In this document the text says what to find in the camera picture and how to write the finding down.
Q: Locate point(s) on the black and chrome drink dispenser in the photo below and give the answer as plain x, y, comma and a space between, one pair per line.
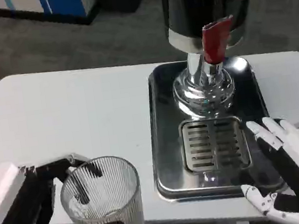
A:
205, 93

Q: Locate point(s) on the steel rectangular tray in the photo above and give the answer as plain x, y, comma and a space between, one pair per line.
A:
166, 132

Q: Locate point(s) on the blue and white cabinet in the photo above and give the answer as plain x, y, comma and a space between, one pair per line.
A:
61, 1

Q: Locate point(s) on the clear ribbed glass cup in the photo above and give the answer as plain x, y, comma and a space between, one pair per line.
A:
113, 189

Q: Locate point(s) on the steel slotted drip grid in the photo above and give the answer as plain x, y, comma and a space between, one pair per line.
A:
212, 145

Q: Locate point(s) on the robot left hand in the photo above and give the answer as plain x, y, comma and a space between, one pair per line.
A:
10, 209

